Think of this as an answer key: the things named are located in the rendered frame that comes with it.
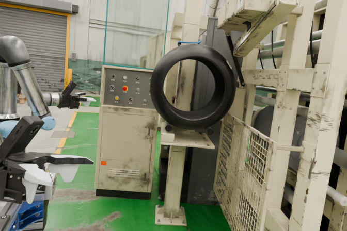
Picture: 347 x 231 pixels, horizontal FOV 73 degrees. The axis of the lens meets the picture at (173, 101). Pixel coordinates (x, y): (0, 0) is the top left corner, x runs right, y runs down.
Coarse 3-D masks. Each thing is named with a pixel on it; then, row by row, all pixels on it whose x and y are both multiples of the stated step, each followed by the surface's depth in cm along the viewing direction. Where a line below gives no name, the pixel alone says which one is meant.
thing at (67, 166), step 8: (56, 160) 51; (64, 160) 52; (72, 160) 52; (80, 160) 53; (88, 160) 54; (48, 168) 51; (56, 168) 52; (64, 168) 53; (72, 168) 53; (64, 176) 53; (72, 176) 54
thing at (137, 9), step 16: (112, 0) 209; (128, 0) 210; (144, 0) 210; (160, 0) 211; (112, 16) 211; (128, 16) 211; (144, 16) 212; (160, 16) 213; (112, 32) 212; (128, 32) 213; (144, 32) 214; (160, 32) 214; (112, 48) 214; (128, 48) 215; (144, 48) 216; (160, 48) 216; (112, 64) 215; (128, 64) 217; (144, 64) 217
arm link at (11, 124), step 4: (12, 120) 118; (0, 124) 111; (4, 124) 111; (8, 124) 112; (12, 124) 113; (16, 124) 114; (0, 128) 108; (4, 128) 109; (8, 128) 109; (12, 128) 110; (4, 132) 108; (8, 132) 108; (4, 136) 108
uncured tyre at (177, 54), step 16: (176, 48) 152; (192, 48) 150; (208, 48) 152; (160, 64) 151; (208, 64) 178; (224, 64) 151; (160, 80) 150; (224, 80) 153; (160, 96) 152; (224, 96) 153; (160, 112) 156; (176, 112) 181; (192, 112) 182; (208, 112) 181; (224, 112) 156; (192, 128) 158
